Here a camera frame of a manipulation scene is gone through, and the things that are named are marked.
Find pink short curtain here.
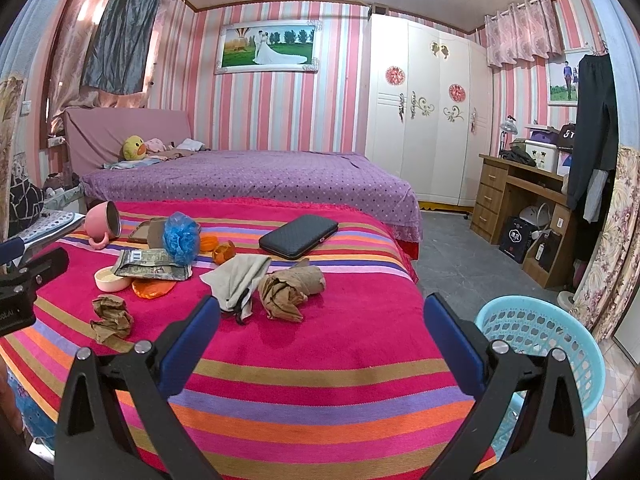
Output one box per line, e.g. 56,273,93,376
485,0,564,68

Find brown cardboard cup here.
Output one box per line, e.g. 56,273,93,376
146,218,166,248

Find printed snack wrapper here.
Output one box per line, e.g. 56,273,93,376
111,248,192,282

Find white storage box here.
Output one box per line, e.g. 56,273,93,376
524,140,558,174

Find hanging black clothes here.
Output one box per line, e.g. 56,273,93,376
566,52,620,261

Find framed wedding photo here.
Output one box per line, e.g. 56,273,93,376
215,20,322,74

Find white wardrobe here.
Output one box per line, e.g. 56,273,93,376
364,15,492,207

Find pink mug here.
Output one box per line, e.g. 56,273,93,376
84,200,122,250

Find floral door curtain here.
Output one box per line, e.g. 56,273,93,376
572,146,640,341

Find purple dotted bed cover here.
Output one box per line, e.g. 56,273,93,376
81,151,423,244

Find black box under desk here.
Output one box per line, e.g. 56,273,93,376
499,217,536,263

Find pink headboard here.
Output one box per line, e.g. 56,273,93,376
63,107,193,177

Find striped pink bed blanket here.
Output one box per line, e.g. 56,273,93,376
1,198,474,479

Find orange plastic wrapper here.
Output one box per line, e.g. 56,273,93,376
131,278,176,300

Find desk lamp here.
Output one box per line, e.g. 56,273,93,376
498,115,518,153

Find small framed couple photo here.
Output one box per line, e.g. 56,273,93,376
546,48,592,106

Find brown paper roll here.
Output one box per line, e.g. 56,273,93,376
258,259,326,323

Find beige cloth pouch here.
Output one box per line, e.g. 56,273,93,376
200,254,271,325

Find orange peel piece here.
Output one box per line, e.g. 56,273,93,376
212,240,236,266
200,232,219,252

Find brown rectangular tray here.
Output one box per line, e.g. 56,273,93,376
128,218,154,244

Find wooden desk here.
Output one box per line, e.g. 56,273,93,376
471,155,577,289

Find blue plastic bag ball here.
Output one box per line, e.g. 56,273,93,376
163,211,201,266

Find yellow duck plush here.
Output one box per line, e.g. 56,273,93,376
122,136,146,162

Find grey window curtain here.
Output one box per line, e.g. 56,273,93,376
80,0,160,96

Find light blue plastic basket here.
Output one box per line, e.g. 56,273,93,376
474,294,606,456

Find black quilted wallet case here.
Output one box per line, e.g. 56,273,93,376
258,214,338,260

